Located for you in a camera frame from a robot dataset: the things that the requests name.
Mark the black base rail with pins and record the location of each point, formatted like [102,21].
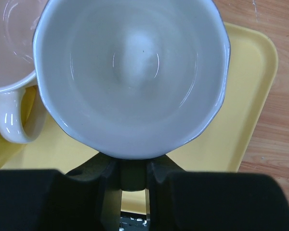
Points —
[133,222]

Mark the pink translucent mug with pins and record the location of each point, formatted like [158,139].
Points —
[18,21]

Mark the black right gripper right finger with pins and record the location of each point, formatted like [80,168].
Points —
[182,200]

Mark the yellow plastic tray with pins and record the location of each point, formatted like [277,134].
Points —
[220,147]

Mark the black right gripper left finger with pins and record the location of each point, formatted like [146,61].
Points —
[87,198]

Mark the white mug green handle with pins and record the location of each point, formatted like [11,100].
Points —
[133,79]

